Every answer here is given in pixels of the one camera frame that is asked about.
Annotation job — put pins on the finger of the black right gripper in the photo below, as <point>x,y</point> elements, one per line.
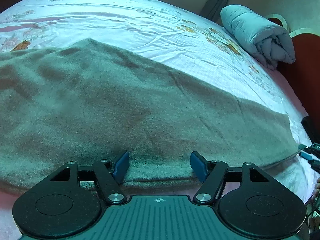
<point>313,149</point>
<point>314,164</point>

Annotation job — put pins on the grey folded quilt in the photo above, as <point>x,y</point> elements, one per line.
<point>264,40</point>

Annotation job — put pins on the grey-brown fleece pants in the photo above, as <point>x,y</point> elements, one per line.
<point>93,101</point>

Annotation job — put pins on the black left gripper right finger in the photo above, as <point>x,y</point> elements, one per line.
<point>215,174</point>

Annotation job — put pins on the red wooden headboard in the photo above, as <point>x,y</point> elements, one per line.
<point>300,81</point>

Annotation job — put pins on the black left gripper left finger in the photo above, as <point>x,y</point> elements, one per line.
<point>107,175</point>

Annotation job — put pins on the white floral bed sheet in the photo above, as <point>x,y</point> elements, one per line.
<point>161,32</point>

